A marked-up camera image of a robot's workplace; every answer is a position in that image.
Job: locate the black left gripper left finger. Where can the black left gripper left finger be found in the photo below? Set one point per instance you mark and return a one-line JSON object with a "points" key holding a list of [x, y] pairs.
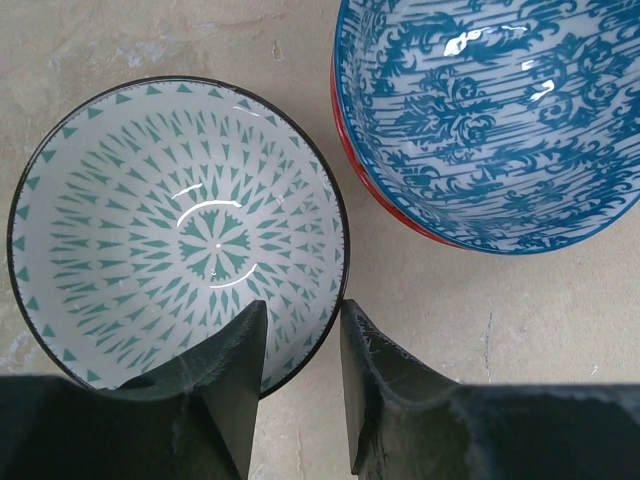
{"points": [[192, 417]]}

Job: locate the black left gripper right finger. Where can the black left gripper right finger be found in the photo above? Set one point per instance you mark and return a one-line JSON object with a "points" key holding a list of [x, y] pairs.
{"points": [[407, 421]]}

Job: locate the white bowl green pattern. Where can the white bowl green pattern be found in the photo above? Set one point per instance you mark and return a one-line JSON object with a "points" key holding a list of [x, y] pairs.
{"points": [[155, 212]]}

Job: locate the blue floral pattern bowl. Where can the blue floral pattern bowl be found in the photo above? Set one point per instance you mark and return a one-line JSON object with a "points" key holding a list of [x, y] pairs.
{"points": [[510, 127]]}

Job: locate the red rimmed bowl underneath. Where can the red rimmed bowl underneath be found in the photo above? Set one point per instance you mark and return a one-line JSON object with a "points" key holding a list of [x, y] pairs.
{"points": [[358, 165]]}

